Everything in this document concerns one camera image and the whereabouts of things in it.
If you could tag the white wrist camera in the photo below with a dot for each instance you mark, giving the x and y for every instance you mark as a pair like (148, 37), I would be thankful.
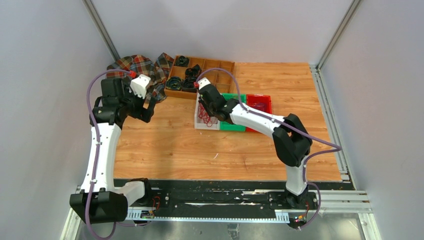
(202, 83)
(139, 85)

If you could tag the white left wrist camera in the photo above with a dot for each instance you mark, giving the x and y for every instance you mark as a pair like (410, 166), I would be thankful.
(139, 85)

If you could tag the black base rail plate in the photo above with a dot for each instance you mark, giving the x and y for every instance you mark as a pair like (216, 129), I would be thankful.
(246, 199)

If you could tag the left aluminium frame post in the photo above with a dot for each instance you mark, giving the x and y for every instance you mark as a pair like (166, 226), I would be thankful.
(97, 20)

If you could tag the plaid cloth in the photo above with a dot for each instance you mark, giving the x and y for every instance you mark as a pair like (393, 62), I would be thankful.
(157, 70)

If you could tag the white slotted cable duct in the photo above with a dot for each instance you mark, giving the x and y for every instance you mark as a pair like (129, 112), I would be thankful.
(140, 215)

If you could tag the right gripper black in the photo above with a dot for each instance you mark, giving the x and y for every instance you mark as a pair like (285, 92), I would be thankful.
(203, 102)

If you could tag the green plastic bin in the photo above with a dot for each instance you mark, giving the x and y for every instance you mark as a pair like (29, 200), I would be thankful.
(225, 126)

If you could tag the rolled dark floral cloth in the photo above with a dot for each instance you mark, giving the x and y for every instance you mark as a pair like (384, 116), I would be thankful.
(188, 85)

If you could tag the red plastic bin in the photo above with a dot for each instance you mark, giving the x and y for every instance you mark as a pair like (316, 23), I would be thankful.
(259, 102)

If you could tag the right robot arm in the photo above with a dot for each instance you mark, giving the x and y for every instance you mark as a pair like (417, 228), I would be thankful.
(291, 147)

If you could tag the rolled blue yellow floral cloth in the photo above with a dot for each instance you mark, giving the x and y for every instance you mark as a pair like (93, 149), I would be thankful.
(174, 83)

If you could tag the right aluminium frame post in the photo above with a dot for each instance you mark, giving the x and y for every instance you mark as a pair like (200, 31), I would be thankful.
(346, 19)

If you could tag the white plastic bin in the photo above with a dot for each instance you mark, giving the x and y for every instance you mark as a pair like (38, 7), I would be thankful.
(202, 121)

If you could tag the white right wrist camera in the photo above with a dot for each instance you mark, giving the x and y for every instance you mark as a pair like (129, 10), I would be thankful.
(202, 83)

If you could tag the aluminium frame post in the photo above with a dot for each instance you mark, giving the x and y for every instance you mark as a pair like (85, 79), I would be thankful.
(97, 20)
(346, 19)

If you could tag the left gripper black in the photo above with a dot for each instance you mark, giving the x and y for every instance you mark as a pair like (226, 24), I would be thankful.
(142, 113)

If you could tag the rolled dark cloth middle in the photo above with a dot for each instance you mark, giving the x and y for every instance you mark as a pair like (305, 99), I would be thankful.
(193, 72)

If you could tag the wooden compartment tray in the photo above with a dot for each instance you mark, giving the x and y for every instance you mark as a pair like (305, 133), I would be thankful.
(216, 71)

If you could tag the rolled dark cloth top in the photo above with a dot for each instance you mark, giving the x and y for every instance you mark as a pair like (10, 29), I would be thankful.
(182, 61)

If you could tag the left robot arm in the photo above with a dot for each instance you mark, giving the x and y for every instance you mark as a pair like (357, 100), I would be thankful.
(99, 201)

